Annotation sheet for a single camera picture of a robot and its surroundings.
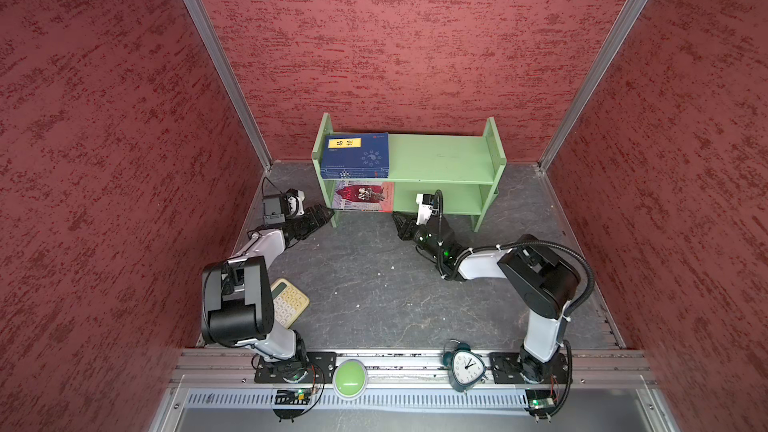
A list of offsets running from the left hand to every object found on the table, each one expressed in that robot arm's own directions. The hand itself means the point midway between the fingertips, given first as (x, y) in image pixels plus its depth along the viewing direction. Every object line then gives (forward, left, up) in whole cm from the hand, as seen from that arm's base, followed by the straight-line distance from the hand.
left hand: (327, 221), depth 92 cm
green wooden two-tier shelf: (+6, -41, +18) cm, 45 cm away
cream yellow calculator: (-23, +8, -7) cm, 26 cm away
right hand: (-1, -20, +4) cm, 20 cm away
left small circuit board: (-45, +3, -10) cm, 46 cm away
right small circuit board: (-45, -57, -9) cm, 74 cm away
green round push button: (-42, -11, -7) cm, 44 cm away
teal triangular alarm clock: (-39, -39, -5) cm, 56 cm away
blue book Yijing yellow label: (+7, -10, +22) cm, 25 cm away
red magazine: (+8, -11, +3) cm, 14 cm away
